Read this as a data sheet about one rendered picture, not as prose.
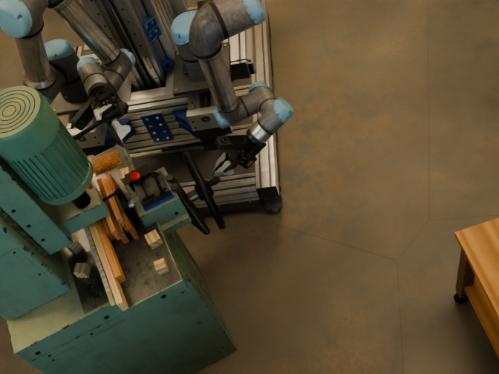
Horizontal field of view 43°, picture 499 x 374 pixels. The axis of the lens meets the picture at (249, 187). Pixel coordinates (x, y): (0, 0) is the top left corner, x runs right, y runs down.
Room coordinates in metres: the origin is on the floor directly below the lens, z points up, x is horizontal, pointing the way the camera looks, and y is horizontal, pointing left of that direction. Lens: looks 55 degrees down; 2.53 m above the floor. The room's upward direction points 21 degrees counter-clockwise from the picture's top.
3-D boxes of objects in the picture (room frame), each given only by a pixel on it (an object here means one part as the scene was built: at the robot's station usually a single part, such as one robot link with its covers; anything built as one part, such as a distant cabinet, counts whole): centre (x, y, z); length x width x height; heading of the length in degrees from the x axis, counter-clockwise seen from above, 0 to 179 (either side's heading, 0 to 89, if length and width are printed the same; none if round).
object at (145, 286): (1.21, 0.37, 0.87); 0.61 x 0.30 x 0.06; 7
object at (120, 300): (1.19, 0.50, 0.92); 0.60 x 0.02 x 0.05; 7
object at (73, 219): (1.21, 0.50, 0.99); 0.14 x 0.07 x 0.09; 97
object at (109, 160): (1.45, 0.42, 0.91); 0.10 x 0.07 x 0.02; 97
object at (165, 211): (1.22, 0.29, 0.91); 0.15 x 0.14 x 0.09; 7
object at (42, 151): (1.21, 0.48, 1.32); 0.18 x 0.18 x 0.31
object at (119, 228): (1.23, 0.43, 0.93); 0.24 x 0.02 x 0.05; 7
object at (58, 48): (1.93, 0.49, 0.98); 0.13 x 0.12 x 0.14; 140
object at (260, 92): (1.49, -0.14, 0.87); 0.11 x 0.11 x 0.08; 6
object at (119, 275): (1.28, 0.49, 0.92); 0.60 x 0.02 x 0.04; 7
